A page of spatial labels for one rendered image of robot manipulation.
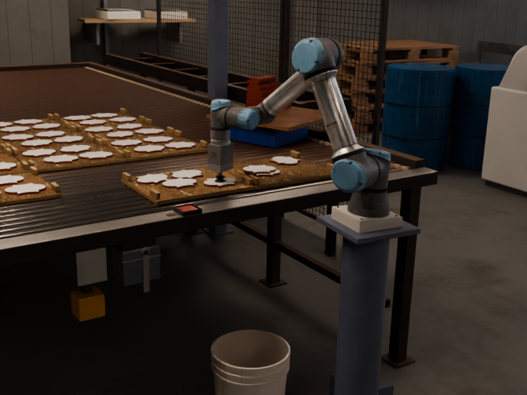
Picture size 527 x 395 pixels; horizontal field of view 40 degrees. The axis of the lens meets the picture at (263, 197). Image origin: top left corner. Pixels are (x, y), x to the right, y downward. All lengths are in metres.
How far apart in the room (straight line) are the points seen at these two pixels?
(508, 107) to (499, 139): 0.28
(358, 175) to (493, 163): 4.18
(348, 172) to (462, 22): 8.20
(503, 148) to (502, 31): 4.79
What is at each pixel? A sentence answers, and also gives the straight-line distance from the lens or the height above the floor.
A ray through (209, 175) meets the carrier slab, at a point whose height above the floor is 0.94.
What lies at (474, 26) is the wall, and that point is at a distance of 10.65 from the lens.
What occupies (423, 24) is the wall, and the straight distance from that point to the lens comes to 10.05.
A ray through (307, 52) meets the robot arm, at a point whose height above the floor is 1.47.
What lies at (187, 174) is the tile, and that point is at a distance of 2.90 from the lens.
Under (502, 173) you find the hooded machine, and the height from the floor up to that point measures 0.15.
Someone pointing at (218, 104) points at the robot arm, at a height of 1.25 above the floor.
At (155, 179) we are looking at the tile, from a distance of 2.84.
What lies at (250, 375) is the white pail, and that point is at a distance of 2.65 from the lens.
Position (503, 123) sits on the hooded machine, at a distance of 6.38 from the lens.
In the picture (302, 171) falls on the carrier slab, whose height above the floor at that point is 0.94.
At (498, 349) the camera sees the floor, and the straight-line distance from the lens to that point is 3.75.
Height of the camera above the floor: 1.71
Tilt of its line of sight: 17 degrees down
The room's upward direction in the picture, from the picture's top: 1 degrees clockwise
